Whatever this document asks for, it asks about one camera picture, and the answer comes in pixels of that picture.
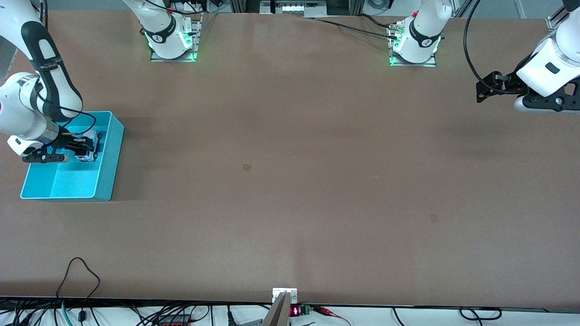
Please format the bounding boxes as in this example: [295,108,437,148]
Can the white jeep toy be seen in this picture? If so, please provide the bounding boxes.
[75,131,99,162]

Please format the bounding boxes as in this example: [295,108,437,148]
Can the teal plastic bin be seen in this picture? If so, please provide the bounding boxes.
[20,111,125,202]

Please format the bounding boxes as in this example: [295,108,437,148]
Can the silver control device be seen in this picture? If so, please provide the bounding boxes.
[260,0,328,19]

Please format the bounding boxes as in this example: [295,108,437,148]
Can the grey aluminium bar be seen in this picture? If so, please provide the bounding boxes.
[262,292,291,326]

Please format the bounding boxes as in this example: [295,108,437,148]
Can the red clip lead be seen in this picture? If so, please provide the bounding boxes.
[312,306,352,326]

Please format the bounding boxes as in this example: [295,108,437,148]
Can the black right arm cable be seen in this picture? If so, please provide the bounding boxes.
[29,0,97,136]

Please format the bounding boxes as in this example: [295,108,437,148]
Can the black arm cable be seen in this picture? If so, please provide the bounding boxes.
[464,0,526,96]
[29,0,97,136]

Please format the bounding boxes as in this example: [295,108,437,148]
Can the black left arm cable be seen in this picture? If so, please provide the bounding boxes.
[464,0,526,96]

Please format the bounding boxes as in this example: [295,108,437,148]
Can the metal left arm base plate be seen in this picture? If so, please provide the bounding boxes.
[389,20,437,67]

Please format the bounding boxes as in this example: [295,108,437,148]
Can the short black table cable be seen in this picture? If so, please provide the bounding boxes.
[358,14,399,29]

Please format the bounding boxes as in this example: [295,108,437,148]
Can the thin black looped cable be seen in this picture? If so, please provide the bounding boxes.
[56,257,101,323]

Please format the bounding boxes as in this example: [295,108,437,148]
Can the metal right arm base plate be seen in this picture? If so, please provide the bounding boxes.
[150,14,203,62]

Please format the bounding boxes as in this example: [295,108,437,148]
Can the long black table cable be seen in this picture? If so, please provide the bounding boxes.
[313,17,400,40]

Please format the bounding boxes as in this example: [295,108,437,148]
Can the black coiled cable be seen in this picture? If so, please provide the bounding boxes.
[459,307,503,321]

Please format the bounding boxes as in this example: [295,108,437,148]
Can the white bracket plate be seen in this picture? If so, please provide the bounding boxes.
[272,288,298,304]

